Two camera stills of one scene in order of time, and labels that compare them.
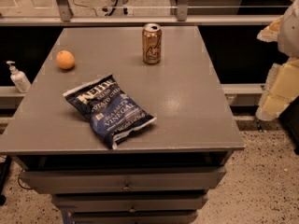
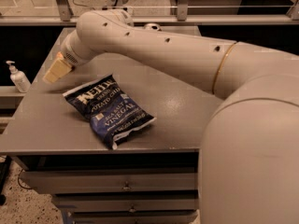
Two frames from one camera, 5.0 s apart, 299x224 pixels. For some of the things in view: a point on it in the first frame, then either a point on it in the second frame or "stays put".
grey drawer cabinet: (162, 173) stays put
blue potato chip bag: (111, 113) stays put
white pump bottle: (20, 78) stays put
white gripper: (290, 32) → (69, 55)
